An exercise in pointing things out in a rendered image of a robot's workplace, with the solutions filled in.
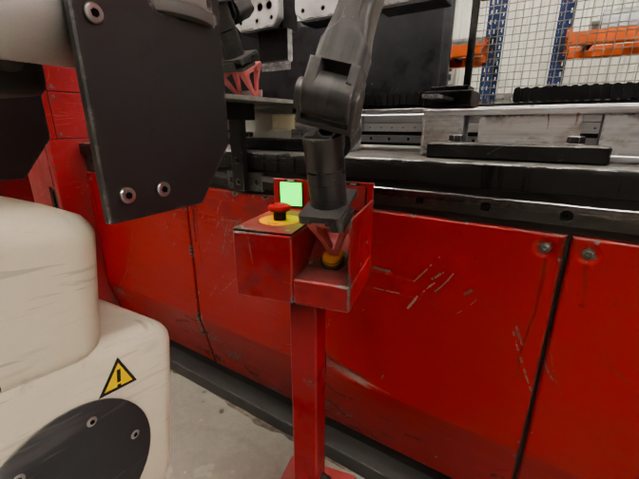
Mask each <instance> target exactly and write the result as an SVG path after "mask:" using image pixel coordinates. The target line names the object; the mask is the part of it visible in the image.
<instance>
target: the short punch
mask: <svg viewBox="0 0 639 479"><path fill-rule="evenodd" d="M258 39H259V60H260V61H261V72H266V71H276V70H286V69H291V62H292V61H293V47H292V30H291V29H277V30H271V31H266V32H261V33H258Z"/></svg>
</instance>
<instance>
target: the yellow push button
mask: <svg viewBox="0 0 639 479"><path fill-rule="evenodd" d="M322 261H323V264H324V265H325V266H326V267H327V268H330V269H336V268H339V267H340V266H341V265H342V264H343V262H344V254H343V252H342V251H341V250H340V251H339V254H338V255H337V256H330V255H329V254H328V252H327V251H325V252H324V253H323V255H322Z"/></svg>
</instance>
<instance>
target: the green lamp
mask: <svg viewBox="0 0 639 479"><path fill-rule="evenodd" d="M280 184H281V202H287V203H288V204H290V205H295V206H301V183H298V182H280Z"/></svg>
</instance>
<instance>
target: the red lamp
mask: <svg viewBox="0 0 639 479"><path fill-rule="evenodd" d="M346 188H349V189H357V195H358V197H357V198H354V199H353V201H352V203H351V205H350V206H351V208H354V210H355V211H360V210H361V209H362V208H363V207H364V206H365V186H349V185H346Z"/></svg>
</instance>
